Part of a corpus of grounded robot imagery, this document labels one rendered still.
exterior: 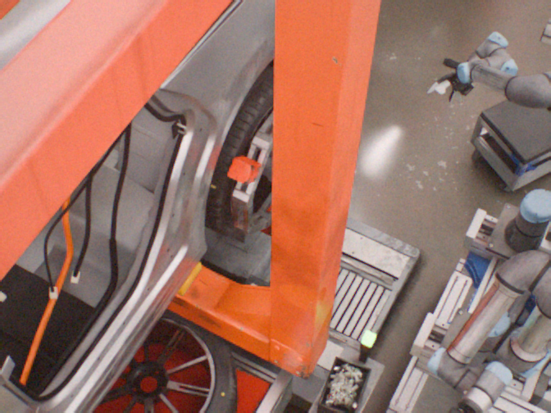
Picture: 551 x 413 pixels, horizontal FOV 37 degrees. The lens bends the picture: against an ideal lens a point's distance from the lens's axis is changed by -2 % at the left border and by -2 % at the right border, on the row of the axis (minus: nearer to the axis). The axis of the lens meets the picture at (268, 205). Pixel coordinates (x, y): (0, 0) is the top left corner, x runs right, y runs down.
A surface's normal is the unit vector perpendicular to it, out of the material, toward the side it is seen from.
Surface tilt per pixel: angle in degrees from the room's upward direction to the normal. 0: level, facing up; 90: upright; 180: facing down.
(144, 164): 63
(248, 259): 0
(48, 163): 90
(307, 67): 90
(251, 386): 0
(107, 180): 6
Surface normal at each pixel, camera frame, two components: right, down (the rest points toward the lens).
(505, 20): 0.00, -0.55
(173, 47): 0.87, 0.41
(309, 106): -0.48, 0.73
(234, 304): -0.51, -0.69
